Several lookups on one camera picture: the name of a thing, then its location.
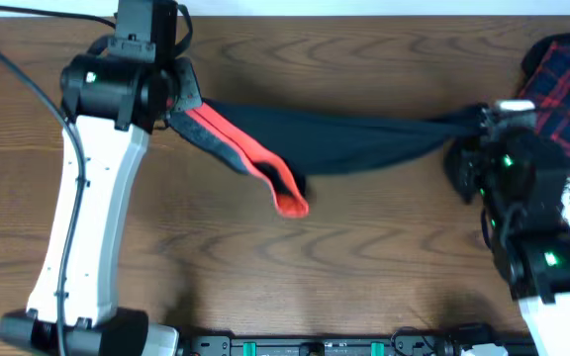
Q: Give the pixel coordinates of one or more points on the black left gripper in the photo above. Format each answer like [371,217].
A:
[182,73]

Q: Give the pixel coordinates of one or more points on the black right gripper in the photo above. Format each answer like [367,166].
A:
[489,135]

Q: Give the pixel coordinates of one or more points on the black leggings red waistband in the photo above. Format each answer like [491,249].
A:
[282,148]

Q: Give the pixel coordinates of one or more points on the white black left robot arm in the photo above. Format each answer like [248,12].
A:
[73,309]

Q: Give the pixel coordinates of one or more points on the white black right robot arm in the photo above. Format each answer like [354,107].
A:
[519,176]

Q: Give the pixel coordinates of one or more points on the black mounting rail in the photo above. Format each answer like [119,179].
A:
[478,339]

